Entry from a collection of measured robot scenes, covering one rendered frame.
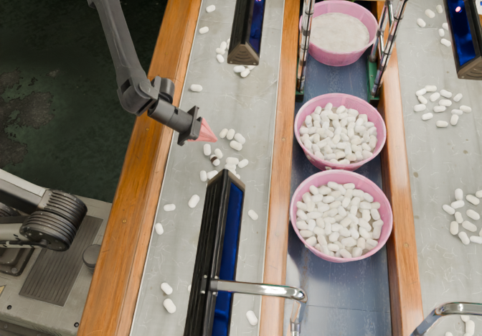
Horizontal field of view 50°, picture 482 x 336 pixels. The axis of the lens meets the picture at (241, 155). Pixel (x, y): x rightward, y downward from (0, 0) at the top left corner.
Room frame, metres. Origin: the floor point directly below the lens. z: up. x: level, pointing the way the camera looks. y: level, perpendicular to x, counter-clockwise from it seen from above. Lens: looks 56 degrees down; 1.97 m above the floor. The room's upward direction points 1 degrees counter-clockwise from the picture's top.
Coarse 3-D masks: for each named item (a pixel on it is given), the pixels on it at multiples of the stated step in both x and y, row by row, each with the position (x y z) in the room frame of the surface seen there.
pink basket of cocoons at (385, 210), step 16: (320, 176) 0.75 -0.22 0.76; (336, 176) 0.76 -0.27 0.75; (352, 176) 0.75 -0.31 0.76; (304, 192) 0.71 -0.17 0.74; (368, 192) 0.71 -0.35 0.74; (384, 208) 0.65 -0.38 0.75; (384, 224) 0.61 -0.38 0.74; (304, 240) 0.56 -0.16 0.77; (384, 240) 0.55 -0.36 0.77; (320, 256) 0.54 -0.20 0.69
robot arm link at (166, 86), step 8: (152, 80) 0.94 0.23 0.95; (160, 80) 0.94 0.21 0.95; (168, 80) 0.94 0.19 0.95; (144, 88) 0.86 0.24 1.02; (152, 88) 0.87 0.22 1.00; (160, 88) 0.91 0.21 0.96; (168, 88) 0.91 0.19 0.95; (152, 96) 0.84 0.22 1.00; (168, 96) 0.89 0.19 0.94; (136, 112) 0.84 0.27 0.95
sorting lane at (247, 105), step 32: (224, 0) 1.53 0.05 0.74; (224, 32) 1.36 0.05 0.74; (192, 64) 1.21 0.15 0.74; (224, 64) 1.21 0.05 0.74; (192, 96) 1.07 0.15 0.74; (224, 96) 1.07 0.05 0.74; (256, 96) 1.06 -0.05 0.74; (224, 128) 0.94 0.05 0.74; (256, 128) 0.94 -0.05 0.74; (192, 160) 0.83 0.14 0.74; (224, 160) 0.82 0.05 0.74; (256, 160) 0.82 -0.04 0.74; (192, 192) 0.72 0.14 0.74; (256, 192) 0.72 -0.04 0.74; (192, 224) 0.62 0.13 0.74; (256, 224) 0.62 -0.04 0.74; (160, 256) 0.53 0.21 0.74; (192, 256) 0.53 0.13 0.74; (256, 256) 0.53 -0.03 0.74; (160, 288) 0.45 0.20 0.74; (160, 320) 0.37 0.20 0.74
